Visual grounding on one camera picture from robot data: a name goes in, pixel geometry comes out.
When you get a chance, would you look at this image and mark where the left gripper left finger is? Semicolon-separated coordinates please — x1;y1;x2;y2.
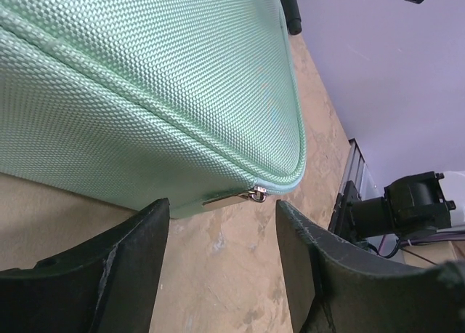
1;198;170;332

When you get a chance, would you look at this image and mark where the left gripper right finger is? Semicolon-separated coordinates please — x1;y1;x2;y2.
275;200;464;332

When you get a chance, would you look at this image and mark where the mint green medicine case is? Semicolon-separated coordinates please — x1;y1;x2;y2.
1;0;307;218

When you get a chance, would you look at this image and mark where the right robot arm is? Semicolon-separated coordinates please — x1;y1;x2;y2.
347;0;464;238

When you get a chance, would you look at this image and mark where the black microphone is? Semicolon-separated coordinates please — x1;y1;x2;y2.
280;0;302;36

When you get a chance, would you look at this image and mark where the black base frame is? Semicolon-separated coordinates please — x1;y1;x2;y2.
328;180;371;252

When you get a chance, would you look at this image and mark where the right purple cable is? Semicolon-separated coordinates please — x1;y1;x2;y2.
377;229;465;256

